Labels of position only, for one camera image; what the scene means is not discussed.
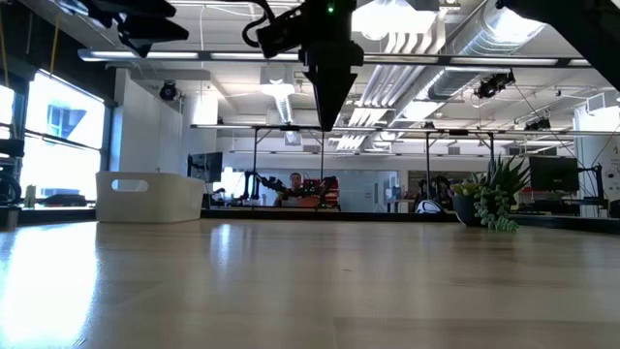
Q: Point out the black monitor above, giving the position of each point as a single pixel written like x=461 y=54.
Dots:
x=552 y=173
x=206 y=167

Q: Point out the black white ball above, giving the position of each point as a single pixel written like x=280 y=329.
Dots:
x=428 y=207

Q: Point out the black ceiling camera cluster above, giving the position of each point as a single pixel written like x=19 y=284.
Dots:
x=491 y=86

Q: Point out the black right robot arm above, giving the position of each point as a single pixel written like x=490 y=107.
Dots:
x=581 y=29

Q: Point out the red tool chest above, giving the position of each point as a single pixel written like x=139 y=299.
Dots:
x=312 y=186

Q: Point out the black table frame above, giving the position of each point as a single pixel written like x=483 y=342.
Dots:
x=339 y=214

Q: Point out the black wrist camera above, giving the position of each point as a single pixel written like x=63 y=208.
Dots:
x=281 y=31

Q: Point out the small bottle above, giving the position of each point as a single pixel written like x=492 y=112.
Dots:
x=30 y=196

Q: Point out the silver ventilation duct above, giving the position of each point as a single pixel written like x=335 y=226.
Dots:
x=465 y=43

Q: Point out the potted succulent plant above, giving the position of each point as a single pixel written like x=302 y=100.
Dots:
x=467 y=208

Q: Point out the background black robot arm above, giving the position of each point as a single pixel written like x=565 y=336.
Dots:
x=266 y=184

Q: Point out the opaque white plastic bin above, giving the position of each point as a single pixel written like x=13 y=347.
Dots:
x=160 y=203

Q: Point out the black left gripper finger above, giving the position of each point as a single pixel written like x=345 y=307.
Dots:
x=150 y=36

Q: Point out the black overhead light bar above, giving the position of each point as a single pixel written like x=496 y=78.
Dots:
x=436 y=60

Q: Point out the black round speaker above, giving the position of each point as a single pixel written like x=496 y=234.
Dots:
x=168 y=91

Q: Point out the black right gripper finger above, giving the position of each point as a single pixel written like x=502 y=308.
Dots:
x=331 y=97

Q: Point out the person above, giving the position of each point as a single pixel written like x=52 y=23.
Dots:
x=294 y=181

